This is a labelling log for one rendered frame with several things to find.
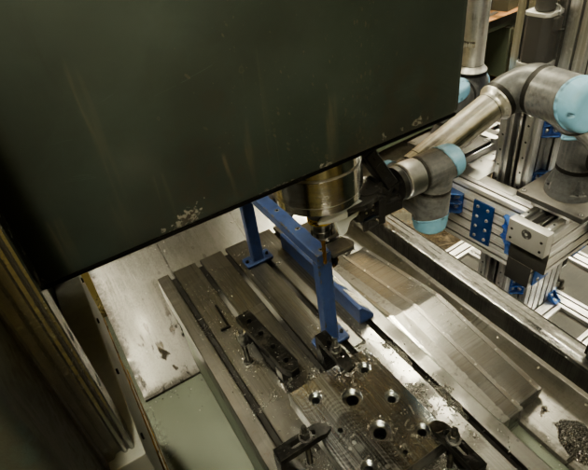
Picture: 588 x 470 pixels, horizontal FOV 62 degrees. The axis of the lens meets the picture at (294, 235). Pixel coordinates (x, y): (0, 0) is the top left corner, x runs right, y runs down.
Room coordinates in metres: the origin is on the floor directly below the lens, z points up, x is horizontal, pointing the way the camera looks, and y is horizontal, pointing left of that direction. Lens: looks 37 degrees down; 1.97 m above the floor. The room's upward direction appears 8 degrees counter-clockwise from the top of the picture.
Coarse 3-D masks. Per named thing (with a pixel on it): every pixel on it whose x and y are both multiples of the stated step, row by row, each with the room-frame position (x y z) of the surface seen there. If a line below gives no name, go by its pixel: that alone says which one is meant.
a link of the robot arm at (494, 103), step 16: (528, 64) 1.09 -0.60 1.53; (496, 80) 1.10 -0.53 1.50; (512, 80) 1.07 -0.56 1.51; (480, 96) 1.09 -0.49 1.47; (496, 96) 1.06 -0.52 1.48; (512, 96) 1.05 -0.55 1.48; (464, 112) 1.05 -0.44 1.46; (480, 112) 1.04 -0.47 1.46; (496, 112) 1.04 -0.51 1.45; (512, 112) 1.05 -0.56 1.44; (448, 128) 1.03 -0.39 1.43; (464, 128) 1.02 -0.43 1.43; (480, 128) 1.02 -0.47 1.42; (432, 144) 1.00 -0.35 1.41; (464, 144) 1.01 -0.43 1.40; (400, 160) 0.99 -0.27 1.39
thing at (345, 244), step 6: (336, 240) 0.95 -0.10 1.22; (342, 240) 0.94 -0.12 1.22; (348, 240) 0.94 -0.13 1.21; (330, 246) 0.92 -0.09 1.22; (336, 246) 0.92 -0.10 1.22; (342, 246) 0.92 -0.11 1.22; (348, 246) 0.91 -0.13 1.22; (330, 252) 0.90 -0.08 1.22; (336, 252) 0.90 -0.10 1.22; (342, 252) 0.90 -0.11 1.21
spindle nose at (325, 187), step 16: (352, 160) 0.68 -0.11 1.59; (320, 176) 0.65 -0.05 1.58; (336, 176) 0.66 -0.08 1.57; (352, 176) 0.67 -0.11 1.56; (288, 192) 0.67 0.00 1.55; (304, 192) 0.66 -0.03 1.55; (320, 192) 0.65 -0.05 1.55; (336, 192) 0.66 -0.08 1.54; (352, 192) 0.67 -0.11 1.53; (288, 208) 0.68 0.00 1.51; (304, 208) 0.66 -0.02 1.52; (320, 208) 0.65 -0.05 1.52; (336, 208) 0.66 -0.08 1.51
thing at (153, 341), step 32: (224, 224) 1.63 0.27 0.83; (128, 256) 1.49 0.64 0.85; (160, 256) 1.49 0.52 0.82; (192, 256) 1.49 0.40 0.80; (96, 288) 1.37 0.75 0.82; (128, 288) 1.37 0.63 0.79; (160, 288) 1.37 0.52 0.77; (128, 320) 1.25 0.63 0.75; (160, 320) 1.25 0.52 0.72; (128, 352) 1.14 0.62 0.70; (160, 352) 1.14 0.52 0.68; (160, 384) 1.04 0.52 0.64
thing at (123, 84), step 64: (0, 0) 0.46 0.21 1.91; (64, 0) 0.48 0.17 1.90; (128, 0) 0.51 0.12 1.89; (192, 0) 0.54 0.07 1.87; (256, 0) 0.57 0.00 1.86; (320, 0) 0.60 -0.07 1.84; (384, 0) 0.64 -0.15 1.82; (448, 0) 0.69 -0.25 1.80; (0, 64) 0.45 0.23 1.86; (64, 64) 0.48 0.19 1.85; (128, 64) 0.50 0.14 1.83; (192, 64) 0.53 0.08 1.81; (256, 64) 0.56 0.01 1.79; (320, 64) 0.60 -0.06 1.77; (384, 64) 0.64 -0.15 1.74; (448, 64) 0.70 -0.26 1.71; (0, 128) 0.44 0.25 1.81; (64, 128) 0.47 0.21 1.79; (128, 128) 0.49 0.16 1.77; (192, 128) 0.52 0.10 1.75; (256, 128) 0.56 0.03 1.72; (320, 128) 0.60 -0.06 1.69; (384, 128) 0.64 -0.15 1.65; (0, 192) 0.43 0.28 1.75; (64, 192) 0.45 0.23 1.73; (128, 192) 0.48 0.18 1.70; (192, 192) 0.51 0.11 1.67; (256, 192) 0.55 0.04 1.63; (64, 256) 0.44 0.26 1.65
